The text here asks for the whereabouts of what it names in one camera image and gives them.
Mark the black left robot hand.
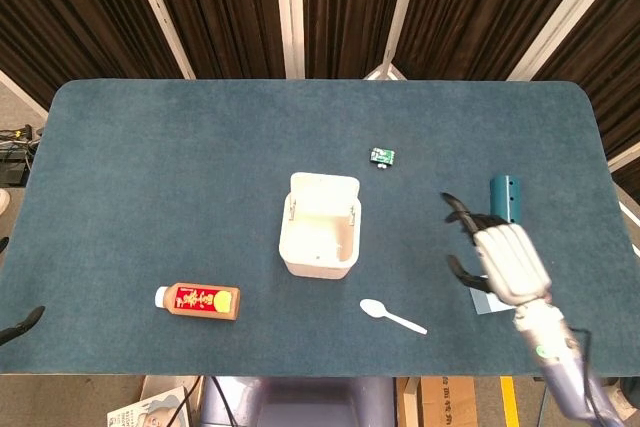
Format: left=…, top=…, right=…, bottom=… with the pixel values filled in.
left=0, top=305, right=47, bottom=347

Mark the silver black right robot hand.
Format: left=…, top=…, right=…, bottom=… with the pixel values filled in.
left=440, top=191, right=554, bottom=309

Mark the white plastic container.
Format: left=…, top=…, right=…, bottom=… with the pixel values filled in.
left=277, top=171, right=363, bottom=279

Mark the purple robot base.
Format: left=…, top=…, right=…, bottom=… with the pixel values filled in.
left=199, top=375, right=397, bottom=427

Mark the light blue paper card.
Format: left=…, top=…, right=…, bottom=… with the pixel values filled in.
left=471, top=274, right=517, bottom=316

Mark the teal cylindrical holder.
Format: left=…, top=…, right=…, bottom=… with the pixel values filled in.
left=488, top=174, right=523, bottom=224

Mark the white plastic spoon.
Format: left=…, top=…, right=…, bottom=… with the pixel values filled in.
left=359, top=298, right=429, bottom=336

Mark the printed picture carton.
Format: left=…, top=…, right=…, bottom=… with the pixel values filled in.
left=106, top=375, right=205, bottom=427

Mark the brown cardboard box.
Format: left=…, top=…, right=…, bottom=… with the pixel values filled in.
left=396, top=376, right=479, bottom=427

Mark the small green snack packet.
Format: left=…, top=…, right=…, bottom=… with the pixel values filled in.
left=369, top=146, right=397, bottom=170

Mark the black floor electronics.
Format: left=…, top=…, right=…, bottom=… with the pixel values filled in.
left=0, top=123, right=45, bottom=186

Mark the brown drink bottle red label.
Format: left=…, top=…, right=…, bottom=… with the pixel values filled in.
left=154, top=282, right=242, bottom=322

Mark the blue velvet tablecloth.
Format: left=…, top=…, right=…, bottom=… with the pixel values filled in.
left=0, top=78, right=640, bottom=378

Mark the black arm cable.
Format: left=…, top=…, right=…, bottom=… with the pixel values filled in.
left=568, top=327, right=609, bottom=418

